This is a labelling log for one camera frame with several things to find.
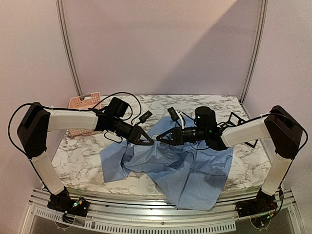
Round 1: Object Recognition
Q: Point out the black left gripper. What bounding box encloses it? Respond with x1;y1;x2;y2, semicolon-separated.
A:
111;117;154;146

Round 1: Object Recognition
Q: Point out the right aluminium post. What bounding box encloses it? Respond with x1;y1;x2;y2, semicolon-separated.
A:
239;0;268;105

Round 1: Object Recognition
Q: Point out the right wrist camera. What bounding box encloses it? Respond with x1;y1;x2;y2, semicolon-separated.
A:
167;107;179;122

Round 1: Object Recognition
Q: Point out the black frame box left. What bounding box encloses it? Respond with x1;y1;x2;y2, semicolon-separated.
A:
227;112;246;127

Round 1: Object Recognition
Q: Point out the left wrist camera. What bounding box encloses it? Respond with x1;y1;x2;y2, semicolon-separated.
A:
138;111;153;123

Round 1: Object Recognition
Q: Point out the aluminium front rail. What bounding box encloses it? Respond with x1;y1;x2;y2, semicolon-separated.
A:
21;189;305;234

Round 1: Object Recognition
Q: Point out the pink plastic basket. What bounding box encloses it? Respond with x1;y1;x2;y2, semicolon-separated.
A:
64;92;102;136

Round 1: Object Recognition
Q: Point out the black frame box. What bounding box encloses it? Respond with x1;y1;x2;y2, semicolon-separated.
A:
227;112;246;127
245;139;258;148

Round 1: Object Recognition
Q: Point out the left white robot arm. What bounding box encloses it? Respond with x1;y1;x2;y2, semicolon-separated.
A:
17;93;154;212

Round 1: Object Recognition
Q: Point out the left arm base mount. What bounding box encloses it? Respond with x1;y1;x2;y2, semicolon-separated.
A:
47;187;90;217

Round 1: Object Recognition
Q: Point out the blue shirt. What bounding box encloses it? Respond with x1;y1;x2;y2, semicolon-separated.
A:
100;116;234;211

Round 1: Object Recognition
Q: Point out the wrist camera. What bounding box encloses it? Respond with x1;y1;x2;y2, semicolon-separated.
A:
167;107;179;122
138;111;153;123

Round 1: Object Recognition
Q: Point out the aluminium post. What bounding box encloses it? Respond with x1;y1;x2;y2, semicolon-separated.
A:
239;0;268;105
56;0;83;96

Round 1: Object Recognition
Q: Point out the black frame box right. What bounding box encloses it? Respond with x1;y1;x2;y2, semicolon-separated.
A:
245;139;258;148

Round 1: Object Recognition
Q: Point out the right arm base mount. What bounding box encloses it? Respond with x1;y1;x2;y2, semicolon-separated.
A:
235;189;283;220

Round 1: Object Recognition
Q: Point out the left aluminium post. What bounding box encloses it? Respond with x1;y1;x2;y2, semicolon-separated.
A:
56;0;83;96

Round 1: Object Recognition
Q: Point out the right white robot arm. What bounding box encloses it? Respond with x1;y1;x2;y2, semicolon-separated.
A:
156;105;307;213

